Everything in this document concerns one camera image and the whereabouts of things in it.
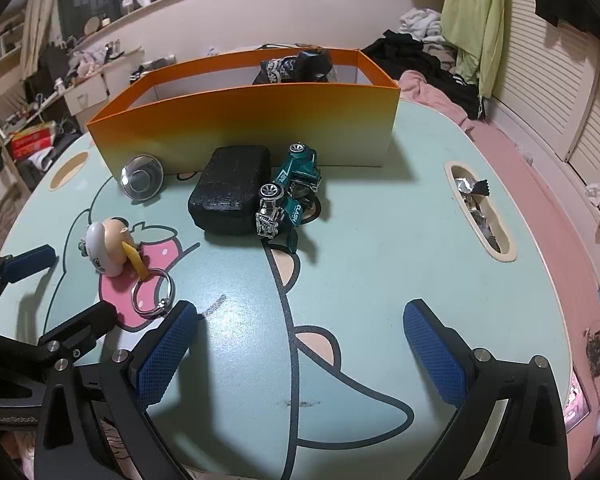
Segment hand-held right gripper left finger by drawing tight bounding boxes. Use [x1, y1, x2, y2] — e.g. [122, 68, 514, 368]
[32, 300, 199, 480]

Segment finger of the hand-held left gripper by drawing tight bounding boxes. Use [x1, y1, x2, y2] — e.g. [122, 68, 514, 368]
[0, 244, 58, 312]
[36, 301, 119, 372]

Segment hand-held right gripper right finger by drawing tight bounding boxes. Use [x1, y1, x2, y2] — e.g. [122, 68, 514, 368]
[402, 299, 568, 480]

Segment round doll keychain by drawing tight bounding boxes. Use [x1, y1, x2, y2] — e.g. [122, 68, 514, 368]
[78, 217, 176, 317]

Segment black rectangular block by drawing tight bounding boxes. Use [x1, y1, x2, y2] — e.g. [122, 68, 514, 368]
[187, 145, 273, 235]

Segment green toy car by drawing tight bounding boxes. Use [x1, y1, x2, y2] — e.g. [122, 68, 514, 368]
[255, 142, 323, 256]

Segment orange cardboard box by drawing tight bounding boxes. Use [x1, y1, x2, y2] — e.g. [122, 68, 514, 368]
[86, 47, 401, 181]

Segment black lace cloth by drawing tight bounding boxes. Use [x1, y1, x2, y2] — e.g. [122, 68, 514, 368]
[252, 49, 338, 86]

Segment red cardboard box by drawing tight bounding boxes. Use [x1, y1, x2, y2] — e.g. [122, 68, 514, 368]
[10, 121, 57, 159]

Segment pink bed sheet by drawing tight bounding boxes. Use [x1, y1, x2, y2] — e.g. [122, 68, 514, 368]
[397, 70, 600, 461]

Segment crumpled foil wrappers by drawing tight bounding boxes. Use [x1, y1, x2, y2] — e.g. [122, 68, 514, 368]
[454, 176, 511, 253]

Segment white drawer cabinet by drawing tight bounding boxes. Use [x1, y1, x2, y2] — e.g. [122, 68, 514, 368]
[62, 47, 146, 121]

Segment dark striped garment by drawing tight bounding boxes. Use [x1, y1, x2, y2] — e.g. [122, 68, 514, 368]
[129, 57, 177, 84]

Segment pile of black clothes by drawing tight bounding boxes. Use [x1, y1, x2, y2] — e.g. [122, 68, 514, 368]
[360, 30, 486, 121]

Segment white louvered closet door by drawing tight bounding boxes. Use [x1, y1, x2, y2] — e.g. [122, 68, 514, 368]
[480, 0, 600, 196]

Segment pile of white clothes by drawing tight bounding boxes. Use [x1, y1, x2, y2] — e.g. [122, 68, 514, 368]
[397, 7, 447, 42]

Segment hanging light green garment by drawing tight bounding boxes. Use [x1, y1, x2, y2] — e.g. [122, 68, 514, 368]
[440, 0, 506, 98]

